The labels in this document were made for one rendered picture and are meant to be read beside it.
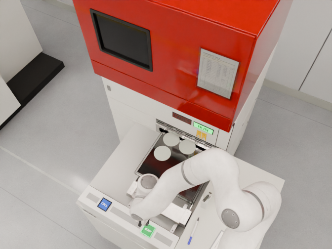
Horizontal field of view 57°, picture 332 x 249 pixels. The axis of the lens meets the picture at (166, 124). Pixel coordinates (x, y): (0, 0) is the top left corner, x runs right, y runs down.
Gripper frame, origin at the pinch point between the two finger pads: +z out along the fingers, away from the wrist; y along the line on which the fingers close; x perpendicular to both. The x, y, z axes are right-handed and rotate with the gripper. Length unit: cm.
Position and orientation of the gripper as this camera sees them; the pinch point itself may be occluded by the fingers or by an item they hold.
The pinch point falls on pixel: (145, 221)
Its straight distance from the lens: 142.3
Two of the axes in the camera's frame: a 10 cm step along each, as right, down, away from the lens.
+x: 8.7, 4.1, -2.8
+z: -0.9, 6.9, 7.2
